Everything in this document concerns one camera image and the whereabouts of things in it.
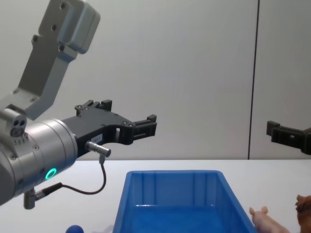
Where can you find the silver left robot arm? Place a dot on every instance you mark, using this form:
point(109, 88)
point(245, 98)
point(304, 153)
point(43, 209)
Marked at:
point(46, 80)

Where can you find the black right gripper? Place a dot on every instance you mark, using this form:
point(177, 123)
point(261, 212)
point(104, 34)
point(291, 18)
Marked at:
point(307, 142)

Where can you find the brown toy animal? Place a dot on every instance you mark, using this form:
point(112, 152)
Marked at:
point(304, 213)

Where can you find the pink toy pig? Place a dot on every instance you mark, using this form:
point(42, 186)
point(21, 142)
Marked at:
point(263, 221)

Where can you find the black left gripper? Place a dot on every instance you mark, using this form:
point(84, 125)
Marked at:
point(97, 126)

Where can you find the blue plastic bin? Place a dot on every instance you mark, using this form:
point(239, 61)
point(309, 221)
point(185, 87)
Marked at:
point(179, 208)

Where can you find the small blue ball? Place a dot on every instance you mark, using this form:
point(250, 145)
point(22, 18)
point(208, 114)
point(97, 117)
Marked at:
point(75, 229)

